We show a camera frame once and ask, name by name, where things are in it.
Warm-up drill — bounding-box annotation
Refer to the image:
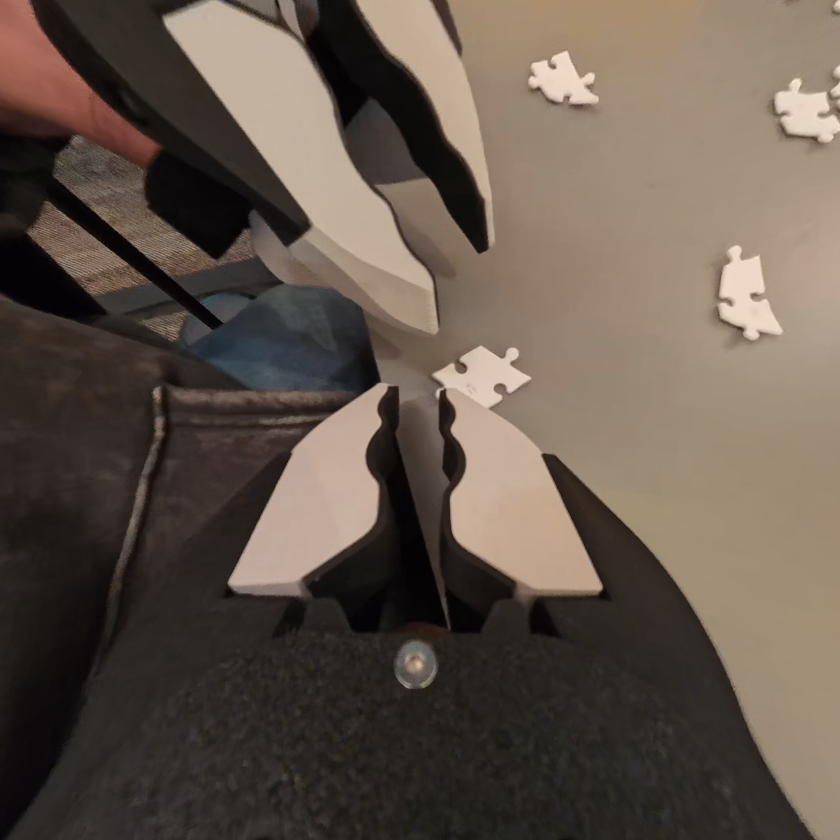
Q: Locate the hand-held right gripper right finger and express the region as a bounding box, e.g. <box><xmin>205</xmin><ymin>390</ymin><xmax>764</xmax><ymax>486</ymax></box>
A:
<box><xmin>437</xmin><ymin>389</ymin><xmax>606</xmax><ymax>602</ymax></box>

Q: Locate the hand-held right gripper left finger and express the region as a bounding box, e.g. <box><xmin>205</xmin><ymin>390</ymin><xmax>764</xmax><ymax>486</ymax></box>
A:
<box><xmin>227</xmin><ymin>384</ymin><xmax>399</xmax><ymax>599</ymax></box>

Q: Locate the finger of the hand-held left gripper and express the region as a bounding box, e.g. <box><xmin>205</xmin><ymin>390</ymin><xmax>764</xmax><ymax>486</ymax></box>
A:
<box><xmin>309</xmin><ymin>0</ymin><xmax>497</xmax><ymax>256</ymax></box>
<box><xmin>164</xmin><ymin>0</ymin><xmax>442</xmax><ymax>337</ymax></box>

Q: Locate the white puzzle piece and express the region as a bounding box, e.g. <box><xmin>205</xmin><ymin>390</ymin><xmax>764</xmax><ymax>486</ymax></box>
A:
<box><xmin>772</xmin><ymin>66</ymin><xmax>840</xmax><ymax>144</ymax></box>
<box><xmin>528</xmin><ymin>50</ymin><xmax>602</xmax><ymax>107</ymax></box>
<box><xmin>432</xmin><ymin>344</ymin><xmax>534</xmax><ymax>412</ymax></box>
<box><xmin>716</xmin><ymin>245</ymin><xmax>786</xmax><ymax>343</ymax></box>

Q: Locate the person's left hand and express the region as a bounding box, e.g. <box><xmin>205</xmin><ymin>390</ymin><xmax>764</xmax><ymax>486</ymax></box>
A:
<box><xmin>0</xmin><ymin>27</ymin><xmax>161</xmax><ymax>166</ymax></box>

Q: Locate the blue plastic bag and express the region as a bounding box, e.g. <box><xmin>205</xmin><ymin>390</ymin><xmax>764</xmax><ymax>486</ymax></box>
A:
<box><xmin>178</xmin><ymin>287</ymin><xmax>382</xmax><ymax>395</ymax></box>

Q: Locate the person's dark clothing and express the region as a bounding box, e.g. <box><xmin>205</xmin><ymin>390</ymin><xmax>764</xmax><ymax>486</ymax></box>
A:
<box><xmin>0</xmin><ymin>296</ymin><xmax>358</xmax><ymax>802</ymax></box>

